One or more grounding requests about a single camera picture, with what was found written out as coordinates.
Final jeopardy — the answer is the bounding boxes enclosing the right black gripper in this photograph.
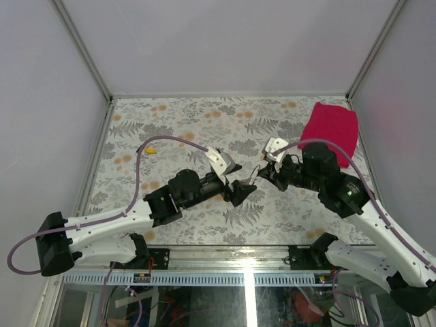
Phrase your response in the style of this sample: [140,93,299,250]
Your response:
[258,153,323,191]

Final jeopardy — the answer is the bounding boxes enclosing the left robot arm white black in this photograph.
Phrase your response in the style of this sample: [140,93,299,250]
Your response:
[35,169,257,277]

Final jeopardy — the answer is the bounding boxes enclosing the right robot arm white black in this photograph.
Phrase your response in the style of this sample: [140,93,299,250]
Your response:
[258,138,435,317]

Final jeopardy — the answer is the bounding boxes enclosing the loose yellow key tag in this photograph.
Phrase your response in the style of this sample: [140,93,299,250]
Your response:
[144,148,157,154]

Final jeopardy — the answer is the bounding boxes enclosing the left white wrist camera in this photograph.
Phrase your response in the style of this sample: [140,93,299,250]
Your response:
[205,147,235,185]

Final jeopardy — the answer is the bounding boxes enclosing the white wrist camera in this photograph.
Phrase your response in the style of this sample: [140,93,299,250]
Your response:
[205,147,235,185]
[262,138,289,172]

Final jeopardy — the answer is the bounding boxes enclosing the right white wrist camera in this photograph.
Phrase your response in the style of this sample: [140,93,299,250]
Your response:
[262,138,289,172]

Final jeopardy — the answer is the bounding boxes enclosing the aluminium front rail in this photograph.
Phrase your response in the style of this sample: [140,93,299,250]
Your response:
[50,245,418,287]

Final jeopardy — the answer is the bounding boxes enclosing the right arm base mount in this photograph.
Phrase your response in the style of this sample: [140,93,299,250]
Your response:
[283,232,338,270]

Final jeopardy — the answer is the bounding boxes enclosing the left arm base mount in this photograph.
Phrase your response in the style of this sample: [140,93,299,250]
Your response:
[110,233,170,270]

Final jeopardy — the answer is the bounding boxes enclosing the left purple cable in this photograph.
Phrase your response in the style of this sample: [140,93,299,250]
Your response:
[7,135,212,327]

